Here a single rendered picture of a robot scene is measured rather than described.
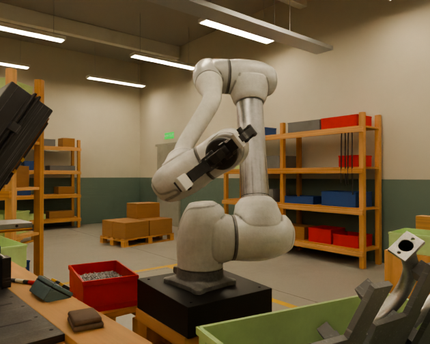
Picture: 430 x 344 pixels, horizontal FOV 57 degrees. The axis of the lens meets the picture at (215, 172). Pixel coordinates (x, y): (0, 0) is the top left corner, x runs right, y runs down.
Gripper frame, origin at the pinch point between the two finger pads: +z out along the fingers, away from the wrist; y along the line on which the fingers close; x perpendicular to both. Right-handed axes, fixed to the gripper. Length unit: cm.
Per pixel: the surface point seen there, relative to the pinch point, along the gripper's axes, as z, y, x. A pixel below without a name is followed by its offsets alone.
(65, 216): -812, -547, -112
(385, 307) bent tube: -8.7, 9.3, 46.0
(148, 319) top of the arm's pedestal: -42, -57, 28
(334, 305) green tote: -33, -4, 52
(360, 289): 6.9, 9.0, 32.5
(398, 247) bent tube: -4.5, 18.4, 34.8
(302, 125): -587, 32, 42
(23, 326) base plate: -17, -71, 4
